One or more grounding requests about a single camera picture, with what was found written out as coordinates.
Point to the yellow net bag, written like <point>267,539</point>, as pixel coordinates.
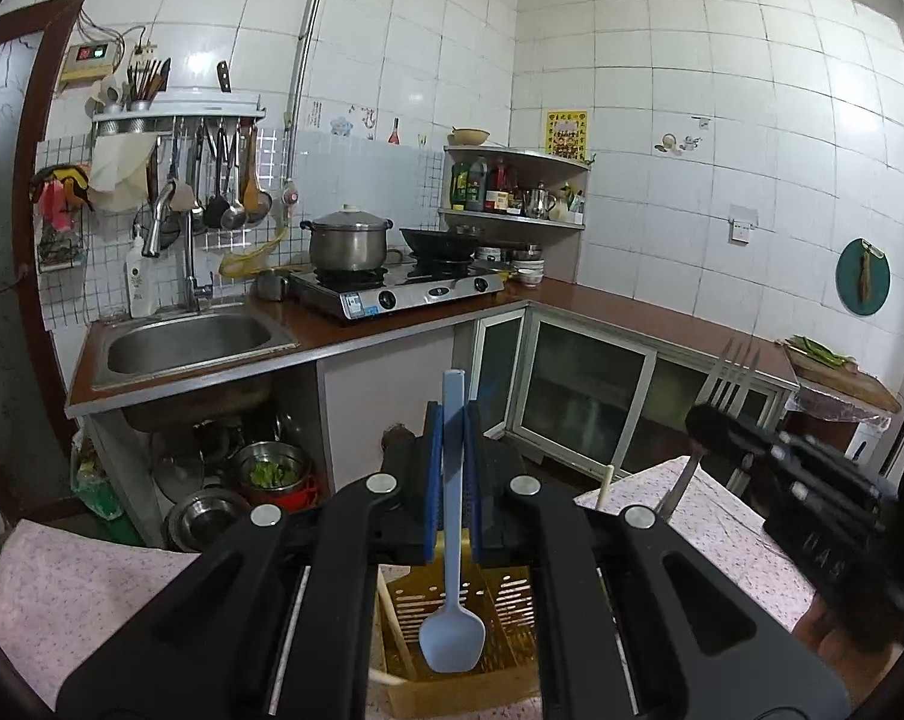
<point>253,259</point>

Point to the person's right hand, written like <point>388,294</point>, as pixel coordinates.
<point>827,637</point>

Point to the brown kitchen counter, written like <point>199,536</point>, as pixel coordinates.
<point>632,315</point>

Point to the teapot wall sticker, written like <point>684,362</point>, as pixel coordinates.
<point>681,141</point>

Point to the steel cooking pot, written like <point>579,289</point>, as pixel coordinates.
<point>347,244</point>

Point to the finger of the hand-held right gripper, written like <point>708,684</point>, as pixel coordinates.
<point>812,495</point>
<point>790,446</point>

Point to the clear plastic bin bag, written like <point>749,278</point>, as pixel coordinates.
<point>835,409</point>

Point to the green vegetables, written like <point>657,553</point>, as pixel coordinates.
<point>820,349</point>

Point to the floral pink tablecloth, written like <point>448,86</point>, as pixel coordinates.
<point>62,600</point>

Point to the red basin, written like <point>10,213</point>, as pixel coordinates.
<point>302,495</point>

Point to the grey wall pipe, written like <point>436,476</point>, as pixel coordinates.
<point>306,37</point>

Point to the white wall outlet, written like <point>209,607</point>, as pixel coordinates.
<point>742,225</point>

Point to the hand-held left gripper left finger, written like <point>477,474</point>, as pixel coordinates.
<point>435,480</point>

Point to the green plastic bag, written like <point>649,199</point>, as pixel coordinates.
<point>103,495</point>

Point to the white corner shelf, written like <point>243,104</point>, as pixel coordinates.
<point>542,165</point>

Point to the wooden cutting board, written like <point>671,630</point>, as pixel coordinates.
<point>850,382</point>

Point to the stack of bowls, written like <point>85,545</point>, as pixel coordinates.
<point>528,270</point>

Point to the metal wall rack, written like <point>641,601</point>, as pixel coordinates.
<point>178,106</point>

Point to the small metal cup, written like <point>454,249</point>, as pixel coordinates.
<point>272,286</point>

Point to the black wok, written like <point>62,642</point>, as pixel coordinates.
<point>441,241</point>

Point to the steel sink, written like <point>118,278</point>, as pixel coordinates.
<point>189,341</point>

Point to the brown door with frosted glass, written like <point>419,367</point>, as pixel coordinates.
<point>2,240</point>

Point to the beige electric controller box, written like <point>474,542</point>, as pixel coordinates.
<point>90,64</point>

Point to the beige bowl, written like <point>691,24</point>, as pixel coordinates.
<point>468,137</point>

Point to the metal faucet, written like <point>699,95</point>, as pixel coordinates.
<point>193,270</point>

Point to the steel basin with greens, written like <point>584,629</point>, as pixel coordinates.
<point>272,469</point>

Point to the row of hanging kitchen utensils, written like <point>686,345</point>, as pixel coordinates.
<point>227,187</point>

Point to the blue plastic spoon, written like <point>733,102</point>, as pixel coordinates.
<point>452,637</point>

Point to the yellow perforated utensil holder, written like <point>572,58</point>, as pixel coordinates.
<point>497,615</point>

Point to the white plastic bag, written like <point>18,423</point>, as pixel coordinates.
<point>118,176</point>

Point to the red and yellow bags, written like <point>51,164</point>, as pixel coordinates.
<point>60,202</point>

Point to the green round board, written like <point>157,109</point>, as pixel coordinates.
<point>880,277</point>

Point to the row of condiment bottles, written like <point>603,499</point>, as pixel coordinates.
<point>482,187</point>

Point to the white soap bottle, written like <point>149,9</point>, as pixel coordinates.
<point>141,285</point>

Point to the steel bowl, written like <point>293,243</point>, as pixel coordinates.
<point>208,521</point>

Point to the metal kettle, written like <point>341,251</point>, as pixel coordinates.
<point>538,202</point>

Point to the metal fork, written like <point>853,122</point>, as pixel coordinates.
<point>733,382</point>

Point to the yellow wall poster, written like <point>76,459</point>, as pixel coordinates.
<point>567,136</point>

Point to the utensil cup with chopsticks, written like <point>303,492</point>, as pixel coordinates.
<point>148,86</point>

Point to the glass cabinet doors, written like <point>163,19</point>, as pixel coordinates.
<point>579,382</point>

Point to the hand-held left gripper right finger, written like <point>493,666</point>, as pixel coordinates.
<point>473,480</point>

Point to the gas stove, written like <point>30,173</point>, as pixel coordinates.
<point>399,292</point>

